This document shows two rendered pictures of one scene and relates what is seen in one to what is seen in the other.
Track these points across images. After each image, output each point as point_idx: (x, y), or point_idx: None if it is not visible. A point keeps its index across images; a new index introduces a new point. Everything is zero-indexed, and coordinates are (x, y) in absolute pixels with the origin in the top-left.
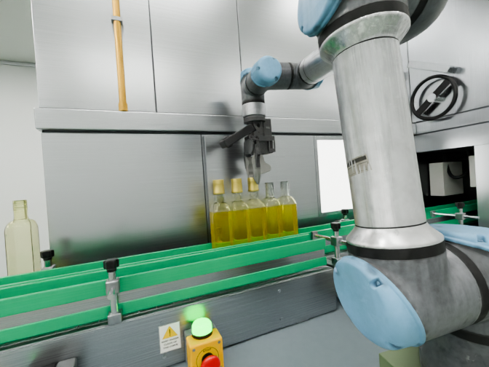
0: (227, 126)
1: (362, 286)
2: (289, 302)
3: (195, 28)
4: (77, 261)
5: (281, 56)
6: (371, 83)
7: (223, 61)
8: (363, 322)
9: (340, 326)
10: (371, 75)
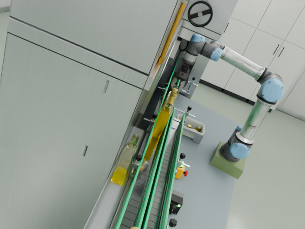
0: (167, 53)
1: (243, 150)
2: None
3: None
4: (119, 152)
5: None
6: (265, 114)
7: None
8: (237, 155)
9: (183, 145)
10: (266, 112)
